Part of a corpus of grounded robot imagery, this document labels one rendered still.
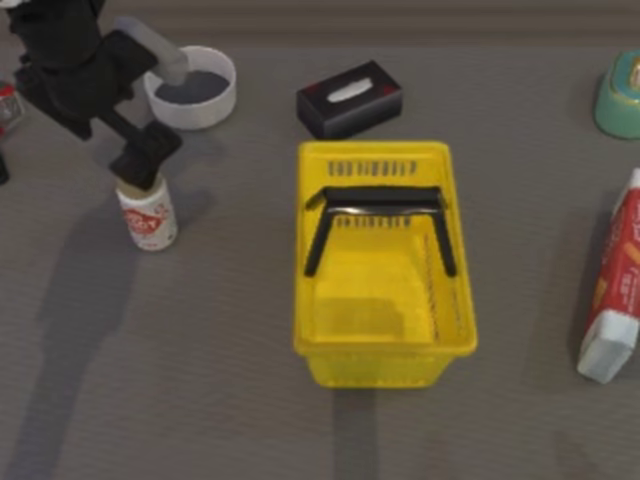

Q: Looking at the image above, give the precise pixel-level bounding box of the white red can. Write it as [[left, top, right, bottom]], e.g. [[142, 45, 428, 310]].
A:
[[115, 174, 179, 253]]

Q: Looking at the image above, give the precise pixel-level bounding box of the white round bowl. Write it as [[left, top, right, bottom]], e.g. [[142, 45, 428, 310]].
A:
[[143, 45, 238, 132]]

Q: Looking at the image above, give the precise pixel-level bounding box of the red and white packet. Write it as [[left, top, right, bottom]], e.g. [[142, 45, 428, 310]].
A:
[[0, 81, 27, 137]]

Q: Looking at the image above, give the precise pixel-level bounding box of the black tissue box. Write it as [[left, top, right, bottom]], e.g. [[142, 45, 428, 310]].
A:
[[295, 60, 405, 141]]

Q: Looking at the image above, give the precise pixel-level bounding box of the teal green container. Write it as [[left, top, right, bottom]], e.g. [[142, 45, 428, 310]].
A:
[[592, 48, 640, 142]]

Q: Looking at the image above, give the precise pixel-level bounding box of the red and white carton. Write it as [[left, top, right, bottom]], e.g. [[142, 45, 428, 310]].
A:
[[575, 167, 640, 386]]

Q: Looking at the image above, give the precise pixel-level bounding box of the yellow shopping basket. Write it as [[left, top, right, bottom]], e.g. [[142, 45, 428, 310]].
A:
[[290, 140, 479, 390]]

